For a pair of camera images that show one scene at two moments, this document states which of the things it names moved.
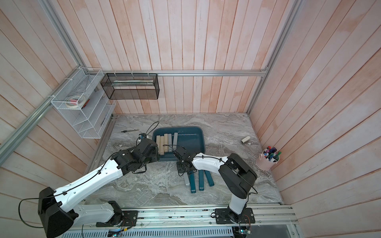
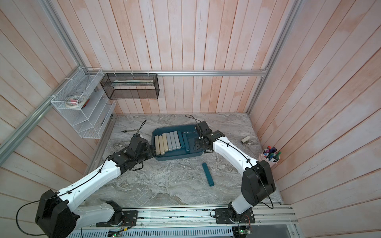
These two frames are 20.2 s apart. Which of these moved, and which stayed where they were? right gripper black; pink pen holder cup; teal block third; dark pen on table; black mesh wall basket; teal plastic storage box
Moved: right gripper black
Stayed: teal block third; teal plastic storage box; dark pen on table; pink pen holder cup; black mesh wall basket
